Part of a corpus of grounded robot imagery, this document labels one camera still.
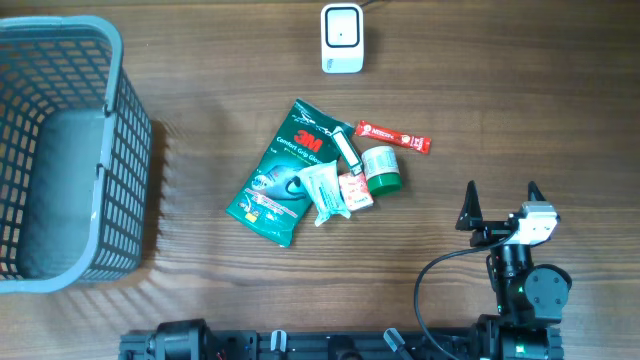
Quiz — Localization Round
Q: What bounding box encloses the red Nescafe stick sachet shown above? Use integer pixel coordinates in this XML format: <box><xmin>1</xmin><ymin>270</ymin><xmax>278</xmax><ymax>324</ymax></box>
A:
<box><xmin>355</xmin><ymin>120</ymin><xmax>431</xmax><ymax>154</ymax></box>

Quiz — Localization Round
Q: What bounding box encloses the green lidded jar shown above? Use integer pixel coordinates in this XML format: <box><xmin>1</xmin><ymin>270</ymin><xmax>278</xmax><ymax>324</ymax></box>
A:
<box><xmin>362</xmin><ymin>146</ymin><xmax>403</xmax><ymax>197</ymax></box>

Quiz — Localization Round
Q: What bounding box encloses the red white small carton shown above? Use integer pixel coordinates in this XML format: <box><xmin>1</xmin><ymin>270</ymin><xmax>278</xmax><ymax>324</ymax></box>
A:
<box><xmin>338</xmin><ymin>173</ymin><xmax>374</xmax><ymax>212</ymax></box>

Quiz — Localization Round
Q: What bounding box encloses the green white gum pack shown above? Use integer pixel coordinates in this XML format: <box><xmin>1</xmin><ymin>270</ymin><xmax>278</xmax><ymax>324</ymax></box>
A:
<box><xmin>331</xmin><ymin>127</ymin><xmax>363</xmax><ymax>176</ymax></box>

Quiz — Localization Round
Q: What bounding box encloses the white teal tissue packet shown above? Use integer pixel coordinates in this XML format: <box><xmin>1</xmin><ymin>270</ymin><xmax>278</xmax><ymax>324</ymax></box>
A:
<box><xmin>298</xmin><ymin>160</ymin><xmax>351</xmax><ymax>227</ymax></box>

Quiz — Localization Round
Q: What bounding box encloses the green 3M gloves packet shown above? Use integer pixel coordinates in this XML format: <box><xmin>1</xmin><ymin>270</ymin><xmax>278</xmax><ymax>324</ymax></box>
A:
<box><xmin>226</xmin><ymin>99</ymin><xmax>354</xmax><ymax>247</ymax></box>

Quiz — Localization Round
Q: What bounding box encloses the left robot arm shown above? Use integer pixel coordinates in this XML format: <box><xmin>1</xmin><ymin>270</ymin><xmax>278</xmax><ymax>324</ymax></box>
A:
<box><xmin>146</xmin><ymin>319</ymin><xmax>216</xmax><ymax>360</ymax></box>

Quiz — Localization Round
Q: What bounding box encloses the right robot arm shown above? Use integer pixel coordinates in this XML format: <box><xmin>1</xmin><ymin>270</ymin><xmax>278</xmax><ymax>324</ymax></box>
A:
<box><xmin>455</xmin><ymin>181</ymin><xmax>572</xmax><ymax>345</ymax></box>

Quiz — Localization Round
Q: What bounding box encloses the white barcode scanner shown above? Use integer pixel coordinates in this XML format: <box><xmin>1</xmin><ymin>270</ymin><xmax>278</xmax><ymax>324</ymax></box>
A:
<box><xmin>320</xmin><ymin>3</ymin><xmax>364</xmax><ymax>74</ymax></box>

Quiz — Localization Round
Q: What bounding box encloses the grey plastic mesh basket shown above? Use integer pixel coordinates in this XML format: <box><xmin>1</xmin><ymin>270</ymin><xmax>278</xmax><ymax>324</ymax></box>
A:
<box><xmin>1</xmin><ymin>16</ymin><xmax>153</xmax><ymax>294</ymax></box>

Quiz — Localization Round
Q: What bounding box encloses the right camera cable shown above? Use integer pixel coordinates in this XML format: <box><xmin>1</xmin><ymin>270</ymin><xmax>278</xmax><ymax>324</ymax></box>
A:
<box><xmin>413</xmin><ymin>229</ymin><xmax>519</xmax><ymax>360</ymax></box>

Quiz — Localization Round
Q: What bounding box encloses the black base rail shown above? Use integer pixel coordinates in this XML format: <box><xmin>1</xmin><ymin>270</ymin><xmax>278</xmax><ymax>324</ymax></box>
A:
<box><xmin>119</xmin><ymin>324</ymin><xmax>564</xmax><ymax>360</ymax></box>

